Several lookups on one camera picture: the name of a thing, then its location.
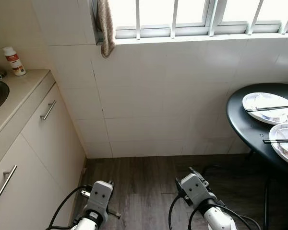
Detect white bottle red label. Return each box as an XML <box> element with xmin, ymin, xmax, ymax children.
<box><xmin>2</xmin><ymin>46</ymin><xmax>26</xmax><ymax>77</ymax></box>

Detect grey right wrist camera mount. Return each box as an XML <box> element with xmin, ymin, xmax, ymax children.
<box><xmin>179</xmin><ymin>173</ymin><xmax>211</xmax><ymax>204</ymax></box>

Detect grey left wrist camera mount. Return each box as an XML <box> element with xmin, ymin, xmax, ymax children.
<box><xmin>88</xmin><ymin>180</ymin><xmax>114</xmax><ymax>214</ymax></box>

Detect metal cabinet handle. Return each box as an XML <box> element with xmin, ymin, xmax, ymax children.
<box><xmin>40</xmin><ymin>99</ymin><xmax>57</xmax><ymax>121</ymax></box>
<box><xmin>0</xmin><ymin>165</ymin><xmax>18</xmax><ymax>211</ymax></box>

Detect beige kitchen cabinet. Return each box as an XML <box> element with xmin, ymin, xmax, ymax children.
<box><xmin>0</xmin><ymin>69</ymin><xmax>87</xmax><ymax>230</ymax></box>

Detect black chopsticks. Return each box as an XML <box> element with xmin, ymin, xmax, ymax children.
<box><xmin>246</xmin><ymin>104</ymin><xmax>288</xmax><ymax>113</ymax></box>
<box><xmin>263</xmin><ymin>138</ymin><xmax>288</xmax><ymax>144</ymax></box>

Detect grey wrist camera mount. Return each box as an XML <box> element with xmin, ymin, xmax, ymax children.
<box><xmin>179</xmin><ymin>173</ymin><xmax>211</xmax><ymax>204</ymax></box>
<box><xmin>88</xmin><ymin>180</ymin><xmax>114</xmax><ymax>214</ymax></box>

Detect white plate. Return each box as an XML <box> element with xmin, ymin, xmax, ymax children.
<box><xmin>242</xmin><ymin>92</ymin><xmax>288</xmax><ymax>126</ymax></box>
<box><xmin>269</xmin><ymin>123</ymin><xmax>288</xmax><ymax>167</ymax></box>

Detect black round table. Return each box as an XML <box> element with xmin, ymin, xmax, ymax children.
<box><xmin>226</xmin><ymin>83</ymin><xmax>288</xmax><ymax>179</ymax></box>

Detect black table leg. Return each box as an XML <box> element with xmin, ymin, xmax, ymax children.
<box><xmin>202</xmin><ymin>149</ymin><xmax>274</xmax><ymax>230</ymax></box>

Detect brown hanging towel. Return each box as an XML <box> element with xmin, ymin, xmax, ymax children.
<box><xmin>96</xmin><ymin>0</ymin><xmax>117</xmax><ymax>59</ymax></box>

